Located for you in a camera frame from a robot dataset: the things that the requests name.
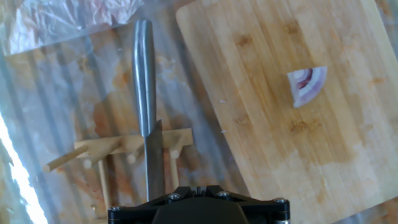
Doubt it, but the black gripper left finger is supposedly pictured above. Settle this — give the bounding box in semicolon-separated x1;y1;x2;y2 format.
108;185;198;224

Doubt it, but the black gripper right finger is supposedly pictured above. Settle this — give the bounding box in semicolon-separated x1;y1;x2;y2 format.
199;185;291;224

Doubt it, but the red onion wedge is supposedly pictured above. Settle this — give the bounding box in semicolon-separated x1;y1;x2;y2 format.
286;65;328;109

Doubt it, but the wooden cutting board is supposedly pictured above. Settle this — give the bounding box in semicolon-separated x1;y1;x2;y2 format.
175;0;398;224

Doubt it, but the plastic bag of garlic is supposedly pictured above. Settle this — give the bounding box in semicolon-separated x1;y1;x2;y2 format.
0;0;146;57

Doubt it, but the marble pattern plastic mat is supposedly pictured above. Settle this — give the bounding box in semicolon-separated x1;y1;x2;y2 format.
0;0;398;224

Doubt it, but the steel cleaver knife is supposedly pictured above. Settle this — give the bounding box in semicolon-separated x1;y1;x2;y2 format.
131;19;166;202

